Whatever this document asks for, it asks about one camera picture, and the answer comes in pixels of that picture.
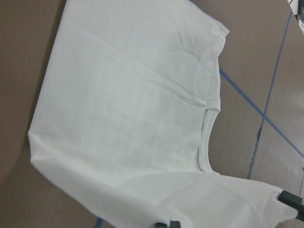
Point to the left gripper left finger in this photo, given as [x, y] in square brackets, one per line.
[160, 225]

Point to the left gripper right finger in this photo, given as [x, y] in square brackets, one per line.
[175, 224]

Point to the white long-sleeve printed shirt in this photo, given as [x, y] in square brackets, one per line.
[125, 113]

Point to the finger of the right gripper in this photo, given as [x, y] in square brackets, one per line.
[291, 200]

